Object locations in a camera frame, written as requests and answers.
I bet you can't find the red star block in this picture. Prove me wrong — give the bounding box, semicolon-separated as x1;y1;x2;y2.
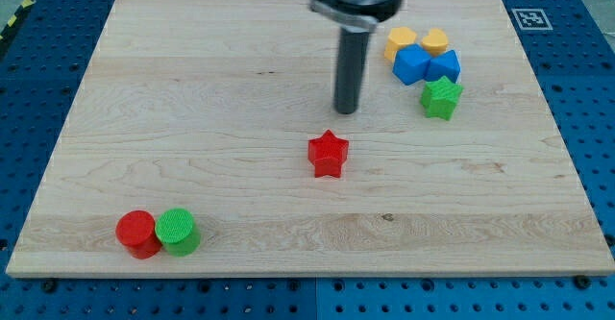
307;130;349;178

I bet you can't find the green star block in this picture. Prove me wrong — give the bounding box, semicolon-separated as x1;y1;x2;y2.
420;76;464;121

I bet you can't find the wooden board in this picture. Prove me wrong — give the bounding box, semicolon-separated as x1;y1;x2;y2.
7;0;614;279

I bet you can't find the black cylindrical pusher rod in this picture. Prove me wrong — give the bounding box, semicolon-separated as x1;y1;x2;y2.
333;27;370;114

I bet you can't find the blue cube block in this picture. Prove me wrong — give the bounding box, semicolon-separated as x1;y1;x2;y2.
392;44;431;86

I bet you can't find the yellow hexagon block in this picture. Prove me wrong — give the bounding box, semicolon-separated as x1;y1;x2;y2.
383;27;417;62

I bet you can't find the green cylinder block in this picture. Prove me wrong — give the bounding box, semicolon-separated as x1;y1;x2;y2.
155;208;201;257

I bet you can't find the blue pentagon block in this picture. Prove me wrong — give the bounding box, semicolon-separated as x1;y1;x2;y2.
424;50;461;83

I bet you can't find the yellow heart block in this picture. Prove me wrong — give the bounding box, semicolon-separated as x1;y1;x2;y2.
420;28;449;57

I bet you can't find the red cylinder block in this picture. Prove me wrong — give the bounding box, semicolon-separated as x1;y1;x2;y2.
115;210;162;259

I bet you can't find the white fiducial marker tag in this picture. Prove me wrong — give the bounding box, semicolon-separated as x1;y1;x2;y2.
511;8;553;31

